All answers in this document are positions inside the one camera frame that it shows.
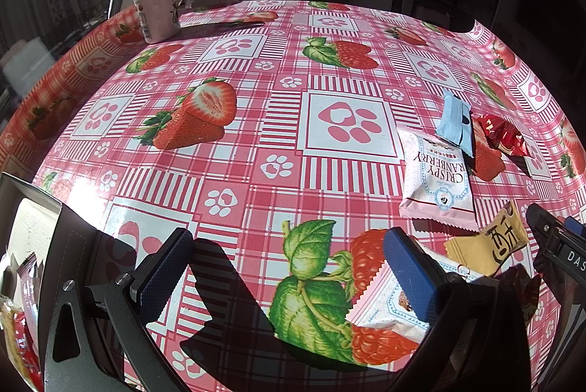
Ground plastic bottle with white drink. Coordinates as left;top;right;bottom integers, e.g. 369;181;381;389
132;0;181;45

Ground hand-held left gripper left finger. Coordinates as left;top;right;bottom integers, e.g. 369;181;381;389
43;227;195;392

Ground light blue snack packet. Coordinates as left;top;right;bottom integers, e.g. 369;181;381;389
435;92;474;159

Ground yellow snack packet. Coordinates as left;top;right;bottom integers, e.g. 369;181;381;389
444;200;527;278

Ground white pink snack packet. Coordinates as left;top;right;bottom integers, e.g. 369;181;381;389
396;124;477;230
345;243;488;331

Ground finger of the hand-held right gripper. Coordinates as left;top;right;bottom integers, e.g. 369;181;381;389
526;204;568;258
565;216;586;239

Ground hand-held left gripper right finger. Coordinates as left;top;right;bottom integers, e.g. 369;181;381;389
383;227;557;392

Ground dark red snack packet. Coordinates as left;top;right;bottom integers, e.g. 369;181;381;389
9;252;42;283

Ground red foil snack packet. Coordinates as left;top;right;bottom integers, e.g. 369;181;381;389
0;300;44;392
476;114;532;158

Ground strawberry print tablecloth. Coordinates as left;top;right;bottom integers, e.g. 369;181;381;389
0;0;586;392

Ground dark box with white inside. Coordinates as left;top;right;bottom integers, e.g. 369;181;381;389
0;171;126;392

